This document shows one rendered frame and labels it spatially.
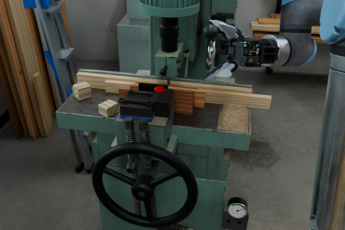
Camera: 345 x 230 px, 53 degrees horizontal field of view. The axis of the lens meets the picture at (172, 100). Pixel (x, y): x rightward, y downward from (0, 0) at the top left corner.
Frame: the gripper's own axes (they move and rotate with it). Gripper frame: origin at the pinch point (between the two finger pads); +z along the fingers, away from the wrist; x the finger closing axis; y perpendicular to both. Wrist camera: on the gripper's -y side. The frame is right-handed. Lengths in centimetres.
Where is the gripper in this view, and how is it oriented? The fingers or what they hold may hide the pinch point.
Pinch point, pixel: (204, 50)
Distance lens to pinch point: 92.3
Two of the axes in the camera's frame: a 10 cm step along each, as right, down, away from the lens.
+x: -0.7, 9.6, 2.6
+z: -8.6, 0.7, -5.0
